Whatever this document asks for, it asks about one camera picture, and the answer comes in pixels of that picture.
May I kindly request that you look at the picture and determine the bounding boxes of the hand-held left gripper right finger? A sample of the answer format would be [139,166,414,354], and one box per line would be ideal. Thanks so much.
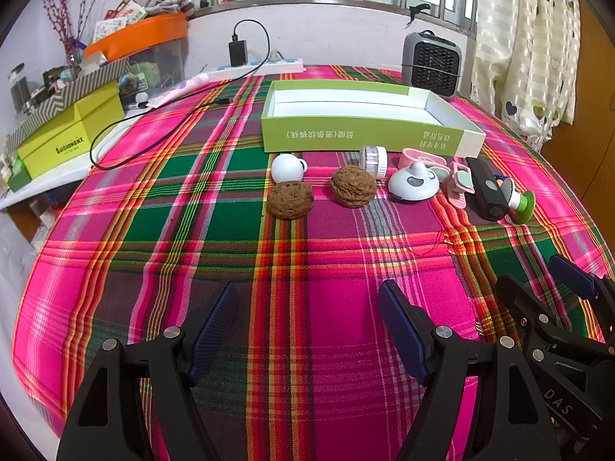
[378,281,563,461]

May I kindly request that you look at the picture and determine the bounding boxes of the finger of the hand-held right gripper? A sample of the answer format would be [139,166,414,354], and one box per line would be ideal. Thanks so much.
[549,255,615,343]
[495,275,577,362]

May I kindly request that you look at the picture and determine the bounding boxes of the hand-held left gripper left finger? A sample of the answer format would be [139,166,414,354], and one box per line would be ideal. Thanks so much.
[58,281,239,461]

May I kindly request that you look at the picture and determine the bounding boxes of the white and green spool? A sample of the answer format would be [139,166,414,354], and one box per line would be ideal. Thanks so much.
[500,177,536,225]

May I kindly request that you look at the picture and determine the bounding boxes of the black rectangular device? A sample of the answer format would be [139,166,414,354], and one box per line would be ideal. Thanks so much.
[465,156,509,222]

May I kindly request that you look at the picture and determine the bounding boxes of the white panda-shaped gadget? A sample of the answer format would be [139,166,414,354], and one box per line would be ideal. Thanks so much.
[388,162,440,204]

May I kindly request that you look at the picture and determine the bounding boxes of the brown walnut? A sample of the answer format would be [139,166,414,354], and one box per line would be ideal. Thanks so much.
[266,180,315,222]
[330,166,381,209]

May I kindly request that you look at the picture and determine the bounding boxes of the white clear-capped jar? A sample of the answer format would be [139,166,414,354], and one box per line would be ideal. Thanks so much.
[359,145,392,179]

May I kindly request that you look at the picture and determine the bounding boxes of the pink clip with grey spiral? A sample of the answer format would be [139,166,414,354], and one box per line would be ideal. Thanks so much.
[400,148,451,181]

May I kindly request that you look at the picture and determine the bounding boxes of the white mushroom-shaped gadget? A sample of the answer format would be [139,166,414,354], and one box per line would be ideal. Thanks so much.
[271,153,307,184]

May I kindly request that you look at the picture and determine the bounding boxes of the green and white cardboard box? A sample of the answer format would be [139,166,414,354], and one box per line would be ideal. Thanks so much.
[261,79,487,159]

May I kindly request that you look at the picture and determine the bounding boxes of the pink green plaid tablecloth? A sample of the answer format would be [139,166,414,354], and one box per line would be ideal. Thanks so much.
[14,65,615,461]

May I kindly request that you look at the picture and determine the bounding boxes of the wooden cabinet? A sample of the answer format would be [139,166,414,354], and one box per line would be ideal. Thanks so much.
[538,0,615,250]

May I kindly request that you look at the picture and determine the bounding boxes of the cream curtain with heart print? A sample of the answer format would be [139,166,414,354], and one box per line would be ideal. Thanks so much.
[468,0,582,149]

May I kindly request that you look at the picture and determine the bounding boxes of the yellow-green shoe box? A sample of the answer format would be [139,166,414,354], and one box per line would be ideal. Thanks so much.
[17,81,126,178]

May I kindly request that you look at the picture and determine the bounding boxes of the pink and white tube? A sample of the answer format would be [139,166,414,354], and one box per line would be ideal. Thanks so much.
[146,73,211,107]

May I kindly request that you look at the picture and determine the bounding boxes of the small dark green box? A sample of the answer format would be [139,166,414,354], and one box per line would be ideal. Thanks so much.
[6,154,32,192]

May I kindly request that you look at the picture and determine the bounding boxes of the grey space heater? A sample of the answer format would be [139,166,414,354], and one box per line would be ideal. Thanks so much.
[401,30,463,101]

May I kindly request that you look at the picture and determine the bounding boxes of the pale green yarn ball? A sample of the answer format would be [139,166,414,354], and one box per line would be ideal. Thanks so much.
[137,60,166,88]

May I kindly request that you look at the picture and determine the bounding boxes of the white power strip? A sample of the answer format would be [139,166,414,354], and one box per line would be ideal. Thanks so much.
[206,58,306,80]

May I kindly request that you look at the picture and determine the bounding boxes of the grey chevron box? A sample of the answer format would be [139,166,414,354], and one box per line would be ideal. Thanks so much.
[10,58,130,128]

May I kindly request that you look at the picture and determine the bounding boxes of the clear bin with orange lid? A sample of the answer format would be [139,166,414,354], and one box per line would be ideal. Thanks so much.
[84,13,189,97]

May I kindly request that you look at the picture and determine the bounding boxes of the black clip on windowsill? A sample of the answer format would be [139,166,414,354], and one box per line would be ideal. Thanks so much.
[406,2,433,27]

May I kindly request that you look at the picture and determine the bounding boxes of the glass jar with dark lid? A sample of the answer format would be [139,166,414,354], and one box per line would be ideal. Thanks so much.
[7,63,32,111]

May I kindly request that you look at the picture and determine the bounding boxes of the pile of printed cards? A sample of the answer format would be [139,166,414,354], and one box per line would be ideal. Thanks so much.
[93,0,147,44]

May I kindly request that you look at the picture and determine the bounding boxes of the purple dried flower branches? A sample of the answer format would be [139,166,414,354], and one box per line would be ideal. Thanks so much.
[38,0,116,65]

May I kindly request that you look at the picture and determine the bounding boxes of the black charging cable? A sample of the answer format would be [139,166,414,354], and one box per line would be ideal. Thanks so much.
[89,19,271,171]

